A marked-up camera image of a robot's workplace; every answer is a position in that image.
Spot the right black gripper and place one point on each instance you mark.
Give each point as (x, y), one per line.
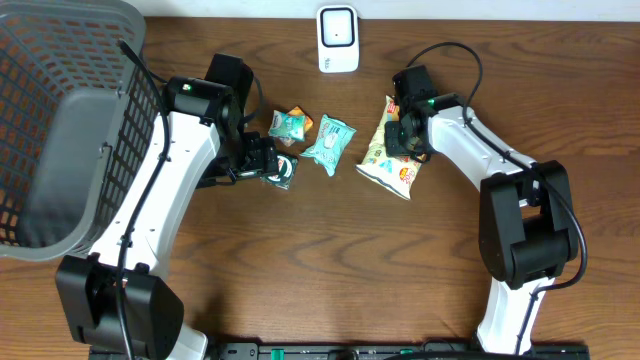
(392, 147)

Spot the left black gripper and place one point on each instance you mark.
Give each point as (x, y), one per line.
(265, 157)

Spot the dark green round-logo packet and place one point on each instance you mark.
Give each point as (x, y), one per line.
(287, 166)

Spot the yellow snack bag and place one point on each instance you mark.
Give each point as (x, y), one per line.
(395, 174)

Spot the small teal packet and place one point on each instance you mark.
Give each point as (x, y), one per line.
(279, 126)

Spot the small orange box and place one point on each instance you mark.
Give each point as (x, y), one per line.
(300, 123)

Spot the teal wet wipes pack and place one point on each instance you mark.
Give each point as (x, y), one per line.
(332, 139)

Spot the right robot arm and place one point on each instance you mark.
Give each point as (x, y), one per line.
(528, 230)

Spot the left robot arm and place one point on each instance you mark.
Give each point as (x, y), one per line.
(116, 299)

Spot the white barcode scanner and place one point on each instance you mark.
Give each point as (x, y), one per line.
(337, 39)

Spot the grey plastic shopping basket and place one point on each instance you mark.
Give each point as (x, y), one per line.
(77, 117)

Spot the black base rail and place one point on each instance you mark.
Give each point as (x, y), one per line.
(430, 350)

